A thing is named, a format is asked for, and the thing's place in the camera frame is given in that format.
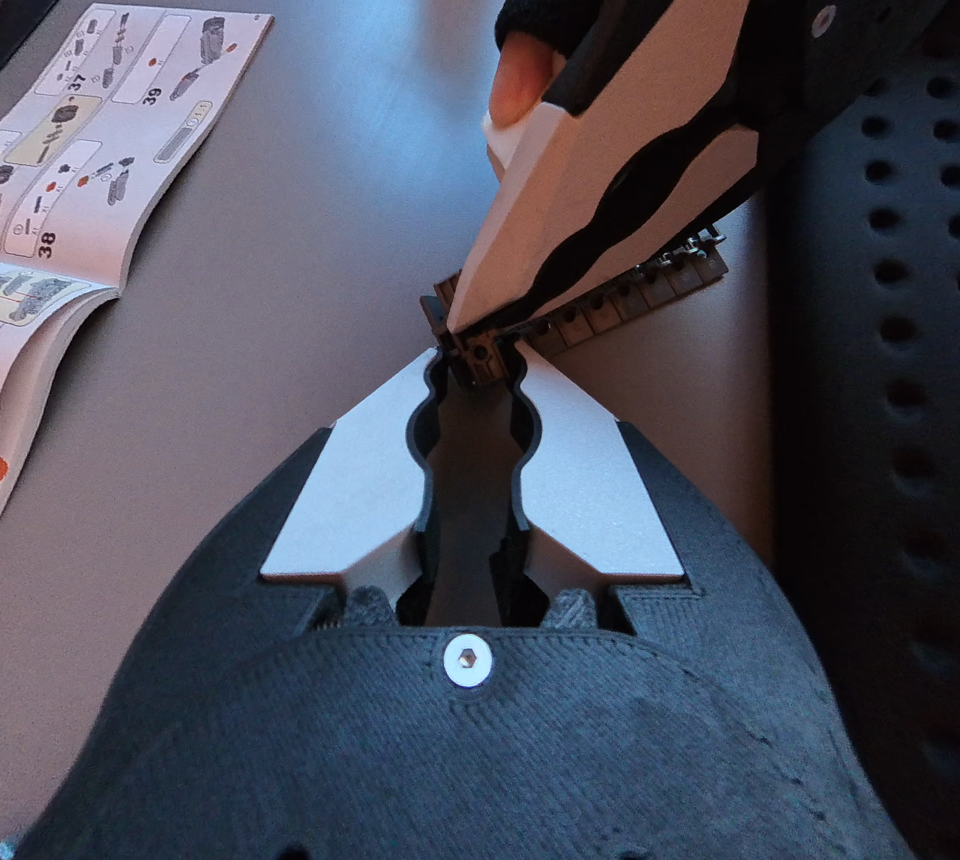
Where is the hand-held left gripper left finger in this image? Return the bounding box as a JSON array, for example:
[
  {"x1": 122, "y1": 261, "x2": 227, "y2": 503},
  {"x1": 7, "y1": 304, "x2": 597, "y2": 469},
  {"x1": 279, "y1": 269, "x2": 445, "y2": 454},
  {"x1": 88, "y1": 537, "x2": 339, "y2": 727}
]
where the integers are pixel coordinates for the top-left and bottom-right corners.
[{"x1": 258, "y1": 346, "x2": 451, "y2": 606}]

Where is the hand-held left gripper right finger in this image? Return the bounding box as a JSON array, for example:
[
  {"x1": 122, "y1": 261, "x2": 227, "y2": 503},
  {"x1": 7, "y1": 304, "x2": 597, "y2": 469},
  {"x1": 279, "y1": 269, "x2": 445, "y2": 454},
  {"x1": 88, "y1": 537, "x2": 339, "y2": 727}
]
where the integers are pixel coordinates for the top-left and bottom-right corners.
[{"x1": 495, "y1": 339, "x2": 687, "y2": 610}]

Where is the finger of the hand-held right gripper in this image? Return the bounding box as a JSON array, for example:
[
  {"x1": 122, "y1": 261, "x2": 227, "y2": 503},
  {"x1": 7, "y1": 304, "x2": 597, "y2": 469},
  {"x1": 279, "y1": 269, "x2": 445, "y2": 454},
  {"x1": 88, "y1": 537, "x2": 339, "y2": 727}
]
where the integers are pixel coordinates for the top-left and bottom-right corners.
[
  {"x1": 448, "y1": 0, "x2": 753, "y2": 336},
  {"x1": 480, "y1": 121, "x2": 764, "y2": 336}
]

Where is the black toy track chain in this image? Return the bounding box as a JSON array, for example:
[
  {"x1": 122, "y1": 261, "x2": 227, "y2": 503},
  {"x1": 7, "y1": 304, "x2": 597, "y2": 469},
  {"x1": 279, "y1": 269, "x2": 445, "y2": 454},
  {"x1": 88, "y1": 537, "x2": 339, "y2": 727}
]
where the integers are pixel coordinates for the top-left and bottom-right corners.
[{"x1": 517, "y1": 226, "x2": 730, "y2": 359}]

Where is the small black track link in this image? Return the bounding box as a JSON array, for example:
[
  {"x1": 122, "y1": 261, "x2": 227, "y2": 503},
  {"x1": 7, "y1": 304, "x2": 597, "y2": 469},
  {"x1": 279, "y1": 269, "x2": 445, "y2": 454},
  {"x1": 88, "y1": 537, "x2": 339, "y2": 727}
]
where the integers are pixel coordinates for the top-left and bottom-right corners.
[{"x1": 420, "y1": 271, "x2": 526, "y2": 392}]

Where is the grey desk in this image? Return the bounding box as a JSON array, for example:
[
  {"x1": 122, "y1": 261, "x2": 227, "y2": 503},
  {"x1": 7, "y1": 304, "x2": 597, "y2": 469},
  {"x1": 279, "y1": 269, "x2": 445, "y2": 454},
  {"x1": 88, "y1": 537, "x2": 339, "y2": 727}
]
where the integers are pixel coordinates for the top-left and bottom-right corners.
[{"x1": 0, "y1": 0, "x2": 777, "y2": 824}]

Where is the person's right hand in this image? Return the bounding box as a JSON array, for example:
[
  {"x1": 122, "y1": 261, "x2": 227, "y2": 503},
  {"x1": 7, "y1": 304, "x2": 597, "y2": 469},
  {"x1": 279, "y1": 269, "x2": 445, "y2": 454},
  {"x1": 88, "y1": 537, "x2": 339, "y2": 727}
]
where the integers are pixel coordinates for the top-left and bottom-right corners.
[{"x1": 489, "y1": 34, "x2": 560, "y2": 128}]

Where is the black perforated panel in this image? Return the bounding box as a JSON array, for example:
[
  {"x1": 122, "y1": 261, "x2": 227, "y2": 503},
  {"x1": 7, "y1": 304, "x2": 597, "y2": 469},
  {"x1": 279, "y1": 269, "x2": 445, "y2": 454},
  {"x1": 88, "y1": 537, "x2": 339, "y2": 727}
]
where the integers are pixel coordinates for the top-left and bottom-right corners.
[{"x1": 768, "y1": 13, "x2": 960, "y2": 860}]

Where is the open instruction booklet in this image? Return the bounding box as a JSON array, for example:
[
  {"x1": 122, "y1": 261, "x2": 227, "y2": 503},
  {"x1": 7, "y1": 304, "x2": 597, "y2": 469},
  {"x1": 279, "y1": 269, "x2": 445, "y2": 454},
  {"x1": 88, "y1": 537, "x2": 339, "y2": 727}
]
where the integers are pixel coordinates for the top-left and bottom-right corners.
[{"x1": 0, "y1": 1, "x2": 275, "y2": 516}]

